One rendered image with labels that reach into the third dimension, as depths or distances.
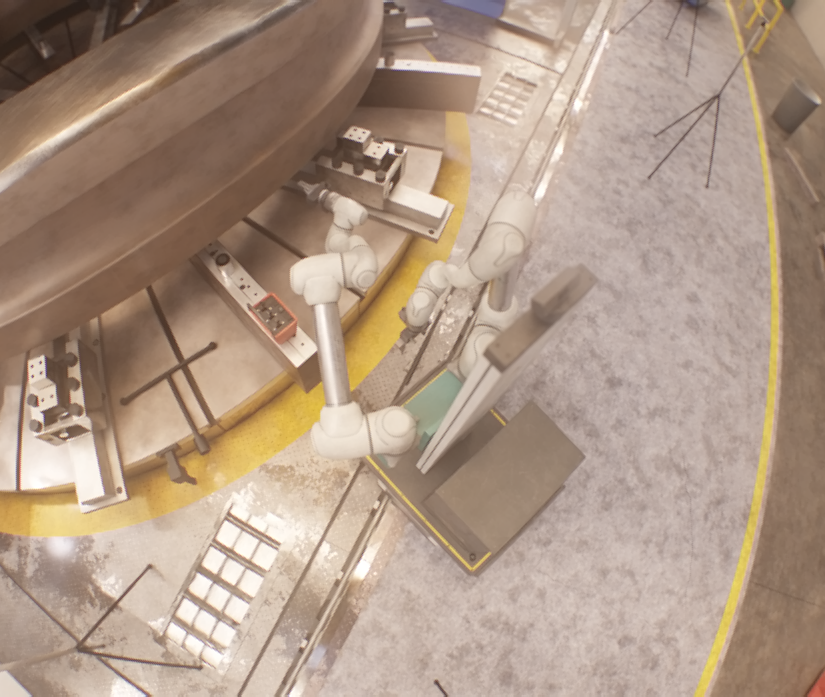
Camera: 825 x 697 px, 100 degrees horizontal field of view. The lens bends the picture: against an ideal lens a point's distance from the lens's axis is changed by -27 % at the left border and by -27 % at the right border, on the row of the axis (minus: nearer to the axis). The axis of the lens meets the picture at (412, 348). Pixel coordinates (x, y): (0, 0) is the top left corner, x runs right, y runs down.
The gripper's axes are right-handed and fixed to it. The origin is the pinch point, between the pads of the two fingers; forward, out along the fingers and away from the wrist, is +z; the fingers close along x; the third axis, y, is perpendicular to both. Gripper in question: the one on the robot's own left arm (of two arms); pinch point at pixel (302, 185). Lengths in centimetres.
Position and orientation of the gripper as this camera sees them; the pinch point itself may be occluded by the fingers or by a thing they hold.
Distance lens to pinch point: 237.6
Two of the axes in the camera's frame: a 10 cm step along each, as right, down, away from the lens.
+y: 0.9, -4.0, -9.1
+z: -8.4, -5.3, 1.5
